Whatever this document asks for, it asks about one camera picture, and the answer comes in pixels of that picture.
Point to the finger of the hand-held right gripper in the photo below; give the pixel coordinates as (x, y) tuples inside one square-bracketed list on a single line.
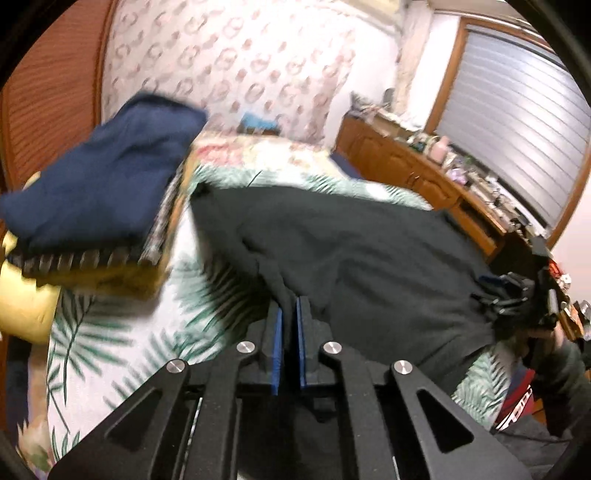
[(501, 307), (496, 282)]

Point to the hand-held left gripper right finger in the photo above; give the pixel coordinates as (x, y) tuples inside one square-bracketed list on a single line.
[(302, 341)]

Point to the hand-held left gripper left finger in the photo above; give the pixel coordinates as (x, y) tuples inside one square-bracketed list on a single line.
[(276, 341)]

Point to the black printed t-shirt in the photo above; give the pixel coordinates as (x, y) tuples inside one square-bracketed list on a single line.
[(369, 277)]

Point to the navy blue garment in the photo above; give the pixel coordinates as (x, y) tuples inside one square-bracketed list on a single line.
[(106, 184)]

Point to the person's right forearm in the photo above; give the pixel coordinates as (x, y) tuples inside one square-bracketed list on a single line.
[(563, 378)]

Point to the row of small countertop things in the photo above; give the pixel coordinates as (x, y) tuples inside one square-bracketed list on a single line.
[(485, 184)]

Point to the red printed bag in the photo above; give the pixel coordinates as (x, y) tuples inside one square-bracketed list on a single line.
[(515, 406)]

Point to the green leaf print blanket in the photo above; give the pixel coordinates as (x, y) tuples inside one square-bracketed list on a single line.
[(138, 350)]

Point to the grey cloth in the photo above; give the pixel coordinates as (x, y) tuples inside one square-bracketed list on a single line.
[(531, 447)]

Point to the pink bottle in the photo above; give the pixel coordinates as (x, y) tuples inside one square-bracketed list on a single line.
[(438, 148)]

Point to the long wooden cabinet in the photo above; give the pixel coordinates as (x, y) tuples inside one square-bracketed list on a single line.
[(392, 157)]

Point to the grey window blind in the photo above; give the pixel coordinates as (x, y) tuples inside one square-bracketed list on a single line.
[(517, 115)]

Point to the mustard cloth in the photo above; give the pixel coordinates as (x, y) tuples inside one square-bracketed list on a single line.
[(115, 281)]

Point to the navy blue bed sheet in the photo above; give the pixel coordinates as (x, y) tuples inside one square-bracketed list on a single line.
[(348, 167)]

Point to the floral quilt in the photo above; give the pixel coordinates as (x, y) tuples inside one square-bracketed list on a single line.
[(277, 157)]

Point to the brown box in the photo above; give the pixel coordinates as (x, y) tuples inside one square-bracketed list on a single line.
[(261, 132)]

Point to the light blue cloth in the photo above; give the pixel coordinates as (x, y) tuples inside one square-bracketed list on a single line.
[(258, 121)]

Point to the striped patterned cloth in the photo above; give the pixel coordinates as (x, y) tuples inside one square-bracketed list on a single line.
[(69, 262)]

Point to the white wrapped pipe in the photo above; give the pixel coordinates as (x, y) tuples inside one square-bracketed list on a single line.
[(415, 60)]

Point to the wooden louvered door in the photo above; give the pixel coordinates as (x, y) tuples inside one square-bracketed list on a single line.
[(46, 92)]

